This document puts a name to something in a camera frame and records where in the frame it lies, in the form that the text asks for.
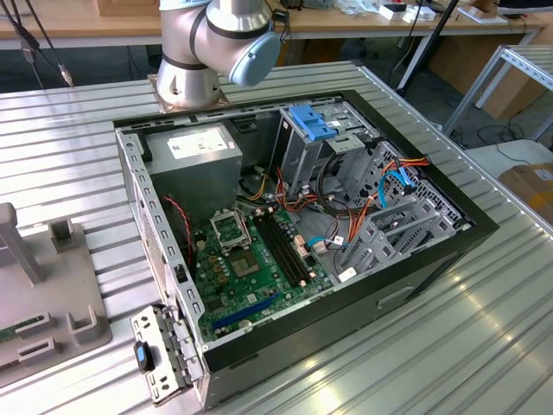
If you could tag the blue plastic drive latch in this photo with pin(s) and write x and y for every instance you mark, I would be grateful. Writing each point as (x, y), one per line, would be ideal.
(309, 123)

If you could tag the black stand pole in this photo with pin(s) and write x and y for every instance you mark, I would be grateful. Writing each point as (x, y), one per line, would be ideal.
(434, 32)

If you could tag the square grey chipset chip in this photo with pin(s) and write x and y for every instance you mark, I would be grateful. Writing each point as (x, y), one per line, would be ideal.
(245, 263)

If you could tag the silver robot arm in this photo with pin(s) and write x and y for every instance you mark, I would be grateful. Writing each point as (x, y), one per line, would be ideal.
(190, 43)

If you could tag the black RAM slot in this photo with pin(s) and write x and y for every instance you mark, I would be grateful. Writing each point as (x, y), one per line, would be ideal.
(281, 250)
(292, 250)
(287, 250)
(275, 250)

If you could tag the grey metal disk bay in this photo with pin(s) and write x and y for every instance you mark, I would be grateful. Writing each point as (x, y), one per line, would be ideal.
(367, 242)

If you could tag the blue expansion slot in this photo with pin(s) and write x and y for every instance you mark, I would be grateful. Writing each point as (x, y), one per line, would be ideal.
(244, 312)

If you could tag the grey parts rack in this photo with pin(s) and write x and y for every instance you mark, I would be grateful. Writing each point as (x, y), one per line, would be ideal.
(56, 281)

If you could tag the brown square base plate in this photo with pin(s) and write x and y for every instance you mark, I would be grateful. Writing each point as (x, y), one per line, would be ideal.
(166, 108)

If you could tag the light wooden desk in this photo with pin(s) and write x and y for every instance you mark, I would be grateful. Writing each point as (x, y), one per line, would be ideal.
(367, 26)
(86, 21)

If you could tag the black open PC case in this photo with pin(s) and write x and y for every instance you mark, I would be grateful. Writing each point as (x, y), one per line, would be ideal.
(345, 320)

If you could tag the grey metal drive cage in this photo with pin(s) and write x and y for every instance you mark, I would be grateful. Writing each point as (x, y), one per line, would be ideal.
(298, 160)

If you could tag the small white box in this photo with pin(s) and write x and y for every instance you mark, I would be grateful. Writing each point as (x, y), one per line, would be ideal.
(419, 14)

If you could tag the white box with black lid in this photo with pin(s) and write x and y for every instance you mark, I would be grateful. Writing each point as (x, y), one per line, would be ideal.
(392, 12)

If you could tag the green RAM stick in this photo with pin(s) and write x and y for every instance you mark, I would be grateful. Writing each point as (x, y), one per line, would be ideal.
(6, 336)

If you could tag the green motherboard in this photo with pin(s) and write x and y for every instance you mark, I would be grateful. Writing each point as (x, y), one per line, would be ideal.
(255, 289)

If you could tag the brown cardboard box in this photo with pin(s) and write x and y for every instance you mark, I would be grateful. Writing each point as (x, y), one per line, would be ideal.
(512, 97)
(527, 194)
(458, 60)

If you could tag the CPU socket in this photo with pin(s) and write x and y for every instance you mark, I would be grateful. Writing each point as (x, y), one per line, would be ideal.
(229, 229)

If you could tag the grey metal slot bracket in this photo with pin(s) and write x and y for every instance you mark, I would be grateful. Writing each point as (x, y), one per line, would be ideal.
(149, 322)

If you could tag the grey power supply unit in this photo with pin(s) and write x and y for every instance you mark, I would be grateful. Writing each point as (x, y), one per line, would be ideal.
(194, 181)

